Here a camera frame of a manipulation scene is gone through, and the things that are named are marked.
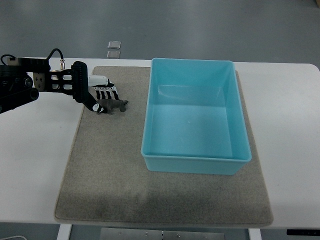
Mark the upper floor socket plate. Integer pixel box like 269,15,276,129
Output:
107,41,122,50

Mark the grey metal table crossbar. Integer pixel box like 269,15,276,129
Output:
99,228,226,240

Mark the white right table leg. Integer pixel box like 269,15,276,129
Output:
248,228,262,240

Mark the white left table leg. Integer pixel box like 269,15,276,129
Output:
56,224,72,240

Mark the brown hippo figurine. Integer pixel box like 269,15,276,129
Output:
97,99,128,115

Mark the black table control panel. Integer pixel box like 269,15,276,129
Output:
286,229,320,237

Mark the grey felt mat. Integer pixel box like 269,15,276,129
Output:
54,66,273,228

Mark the white cable on floor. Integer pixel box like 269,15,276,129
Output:
0,234,26,240

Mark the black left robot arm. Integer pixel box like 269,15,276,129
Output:
0,48,102,114

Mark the blue plastic box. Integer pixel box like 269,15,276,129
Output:
141,58,252,175

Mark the lower floor socket plate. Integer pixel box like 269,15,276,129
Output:
107,50,121,59

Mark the floor socket plate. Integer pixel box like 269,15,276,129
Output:
107,50,121,59
107,41,122,50

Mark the white table leg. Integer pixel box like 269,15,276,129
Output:
248,228,262,240
56,224,72,240

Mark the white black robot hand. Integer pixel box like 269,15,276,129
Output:
88,74,119,113

